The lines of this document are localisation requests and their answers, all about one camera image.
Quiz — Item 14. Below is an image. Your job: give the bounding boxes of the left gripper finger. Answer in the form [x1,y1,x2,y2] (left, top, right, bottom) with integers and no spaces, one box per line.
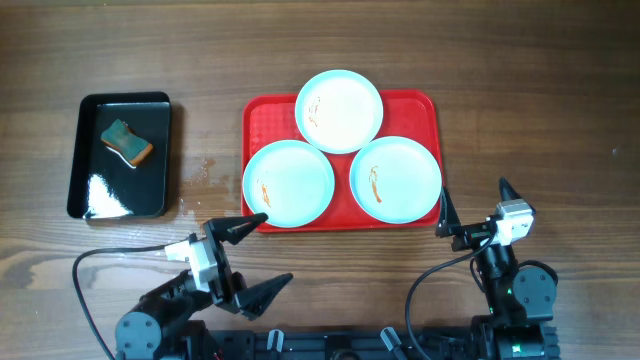
[235,273,294,321]
[203,213,268,245]

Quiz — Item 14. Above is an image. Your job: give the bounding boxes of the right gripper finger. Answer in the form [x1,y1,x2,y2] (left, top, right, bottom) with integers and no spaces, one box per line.
[499,177,521,201]
[435,186,461,237]

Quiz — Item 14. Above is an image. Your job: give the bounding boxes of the light blue plate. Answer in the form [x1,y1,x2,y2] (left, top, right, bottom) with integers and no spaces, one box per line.
[349,136,443,224]
[294,69,384,154]
[242,140,335,229]

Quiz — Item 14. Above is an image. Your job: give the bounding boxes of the green and orange sponge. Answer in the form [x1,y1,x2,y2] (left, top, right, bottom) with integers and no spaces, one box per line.
[100,119,154,168]

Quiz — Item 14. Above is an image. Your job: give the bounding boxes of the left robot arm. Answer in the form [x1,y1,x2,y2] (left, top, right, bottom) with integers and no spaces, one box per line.
[115,213,293,359]

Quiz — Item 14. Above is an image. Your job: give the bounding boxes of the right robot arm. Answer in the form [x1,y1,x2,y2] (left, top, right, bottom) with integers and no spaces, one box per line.
[436,178,559,359]

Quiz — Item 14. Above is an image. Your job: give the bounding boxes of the red plastic tray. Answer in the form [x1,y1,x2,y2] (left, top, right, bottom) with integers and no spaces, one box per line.
[242,89,442,233]

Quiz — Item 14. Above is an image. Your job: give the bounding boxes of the black rectangular water tray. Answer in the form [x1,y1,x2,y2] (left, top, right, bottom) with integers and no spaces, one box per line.
[66,91,172,220]

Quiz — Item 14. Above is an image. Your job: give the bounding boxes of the right black cable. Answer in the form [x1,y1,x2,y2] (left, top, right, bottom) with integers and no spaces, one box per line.
[404,232,499,360]

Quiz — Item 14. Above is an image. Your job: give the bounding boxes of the black cable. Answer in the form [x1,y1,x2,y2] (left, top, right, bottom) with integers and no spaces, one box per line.
[404,232,499,360]
[71,244,169,360]

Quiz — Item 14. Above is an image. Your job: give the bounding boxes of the left black cable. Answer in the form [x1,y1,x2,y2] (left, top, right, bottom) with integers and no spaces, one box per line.
[71,244,169,360]

